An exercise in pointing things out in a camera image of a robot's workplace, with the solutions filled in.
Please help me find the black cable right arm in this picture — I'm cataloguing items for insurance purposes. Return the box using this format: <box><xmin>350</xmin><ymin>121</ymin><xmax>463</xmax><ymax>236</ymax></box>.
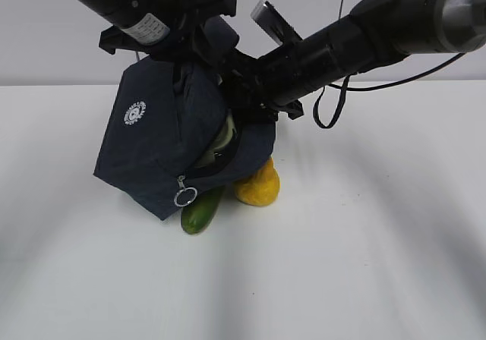
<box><xmin>313</xmin><ymin>49</ymin><xmax>472</xmax><ymax>130</ymax></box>

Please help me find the silver zipper pull ring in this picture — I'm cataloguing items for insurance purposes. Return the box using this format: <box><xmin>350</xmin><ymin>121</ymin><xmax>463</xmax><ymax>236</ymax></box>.
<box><xmin>173</xmin><ymin>175</ymin><xmax>198</xmax><ymax>207</ymax></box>

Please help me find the green cucumber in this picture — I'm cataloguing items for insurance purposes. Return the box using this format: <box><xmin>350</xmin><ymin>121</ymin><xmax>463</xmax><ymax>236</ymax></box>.
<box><xmin>181</xmin><ymin>186</ymin><xmax>226</xmax><ymax>235</ymax></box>

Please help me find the yellow pear-shaped squash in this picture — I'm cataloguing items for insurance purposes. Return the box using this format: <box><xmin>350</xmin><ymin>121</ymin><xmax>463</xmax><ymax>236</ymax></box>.
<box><xmin>233</xmin><ymin>158</ymin><xmax>280</xmax><ymax>207</ymax></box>

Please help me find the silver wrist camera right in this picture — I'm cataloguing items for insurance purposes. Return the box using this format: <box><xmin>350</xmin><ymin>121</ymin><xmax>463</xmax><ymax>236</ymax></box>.
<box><xmin>251</xmin><ymin>0</ymin><xmax>302</xmax><ymax>46</ymax></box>

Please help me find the green lid glass container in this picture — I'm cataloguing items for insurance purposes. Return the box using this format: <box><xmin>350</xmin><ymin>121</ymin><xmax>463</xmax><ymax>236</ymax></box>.
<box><xmin>195</xmin><ymin>112</ymin><xmax>237</xmax><ymax>168</ymax></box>

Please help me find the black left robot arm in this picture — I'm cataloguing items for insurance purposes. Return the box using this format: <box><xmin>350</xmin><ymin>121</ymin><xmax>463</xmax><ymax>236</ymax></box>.
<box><xmin>78</xmin><ymin>0</ymin><xmax>239</xmax><ymax>66</ymax></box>

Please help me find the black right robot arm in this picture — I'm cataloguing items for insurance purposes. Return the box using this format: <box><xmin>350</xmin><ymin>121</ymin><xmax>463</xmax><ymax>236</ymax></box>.
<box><xmin>222</xmin><ymin>0</ymin><xmax>485</xmax><ymax>119</ymax></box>

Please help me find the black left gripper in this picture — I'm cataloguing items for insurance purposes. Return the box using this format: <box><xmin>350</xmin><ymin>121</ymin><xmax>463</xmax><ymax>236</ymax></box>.
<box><xmin>99</xmin><ymin>0</ymin><xmax>238</xmax><ymax>67</ymax></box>

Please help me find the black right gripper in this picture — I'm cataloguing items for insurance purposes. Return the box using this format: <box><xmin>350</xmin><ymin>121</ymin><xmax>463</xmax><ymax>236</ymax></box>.
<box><xmin>219</xmin><ymin>55</ymin><xmax>304</xmax><ymax>122</ymax></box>

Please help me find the dark blue lunch bag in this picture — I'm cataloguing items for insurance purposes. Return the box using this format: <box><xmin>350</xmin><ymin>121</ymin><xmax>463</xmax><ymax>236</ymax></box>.
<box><xmin>93</xmin><ymin>57</ymin><xmax>276</xmax><ymax>219</ymax></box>

